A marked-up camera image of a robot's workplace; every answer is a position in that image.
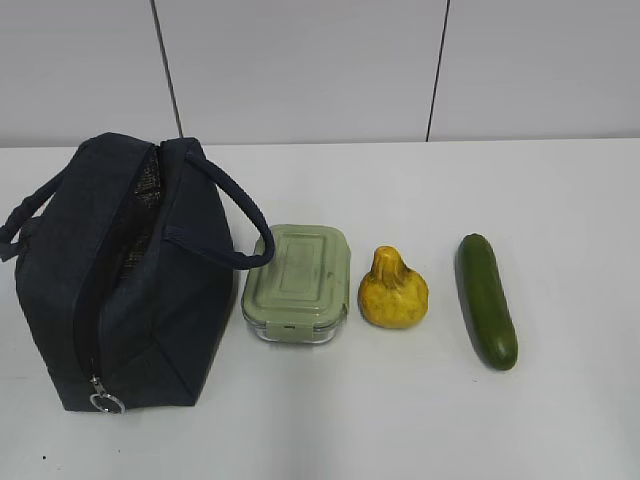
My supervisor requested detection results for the green lidded glass food container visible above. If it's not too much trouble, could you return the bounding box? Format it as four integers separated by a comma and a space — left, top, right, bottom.
241, 224, 351, 344

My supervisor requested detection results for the yellow toy squash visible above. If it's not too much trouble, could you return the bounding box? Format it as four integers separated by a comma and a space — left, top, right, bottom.
358, 246, 429, 330

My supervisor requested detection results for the green cucumber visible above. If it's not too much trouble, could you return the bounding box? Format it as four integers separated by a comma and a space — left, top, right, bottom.
454, 233, 518, 371

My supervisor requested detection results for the dark navy fabric lunch bag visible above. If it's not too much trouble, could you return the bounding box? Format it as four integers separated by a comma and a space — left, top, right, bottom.
1, 133, 275, 414

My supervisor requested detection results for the silver zipper pull ring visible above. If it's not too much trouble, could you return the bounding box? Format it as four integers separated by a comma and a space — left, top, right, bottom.
88, 374, 125, 415

